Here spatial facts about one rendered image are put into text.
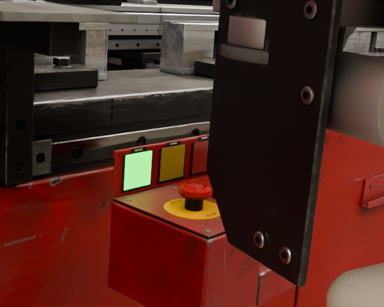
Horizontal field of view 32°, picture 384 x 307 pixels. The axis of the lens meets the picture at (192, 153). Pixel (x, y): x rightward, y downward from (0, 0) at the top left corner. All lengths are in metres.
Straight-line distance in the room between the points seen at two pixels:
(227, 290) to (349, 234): 0.89
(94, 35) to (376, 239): 0.99
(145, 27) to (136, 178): 0.72
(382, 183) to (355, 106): 1.38
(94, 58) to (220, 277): 0.48
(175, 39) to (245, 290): 0.58
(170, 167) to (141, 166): 0.05
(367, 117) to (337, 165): 1.18
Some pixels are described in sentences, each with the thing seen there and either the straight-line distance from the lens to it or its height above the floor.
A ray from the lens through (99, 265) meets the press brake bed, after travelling 1.04.
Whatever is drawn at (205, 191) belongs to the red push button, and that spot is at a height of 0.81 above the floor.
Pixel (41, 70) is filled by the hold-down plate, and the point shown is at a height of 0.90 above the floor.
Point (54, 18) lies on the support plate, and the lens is 0.73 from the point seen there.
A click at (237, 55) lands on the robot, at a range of 0.39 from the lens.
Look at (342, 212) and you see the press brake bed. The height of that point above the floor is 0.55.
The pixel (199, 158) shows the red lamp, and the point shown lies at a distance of 0.91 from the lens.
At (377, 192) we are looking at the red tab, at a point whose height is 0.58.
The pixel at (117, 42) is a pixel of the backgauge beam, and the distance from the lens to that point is 1.46.
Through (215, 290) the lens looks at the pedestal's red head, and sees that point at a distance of 0.76.
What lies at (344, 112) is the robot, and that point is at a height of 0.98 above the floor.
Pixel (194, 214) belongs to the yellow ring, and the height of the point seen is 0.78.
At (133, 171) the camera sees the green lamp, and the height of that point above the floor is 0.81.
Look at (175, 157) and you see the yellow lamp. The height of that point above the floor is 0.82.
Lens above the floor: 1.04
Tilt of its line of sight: 14 degrees down
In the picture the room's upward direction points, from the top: 4 degrees clockwise
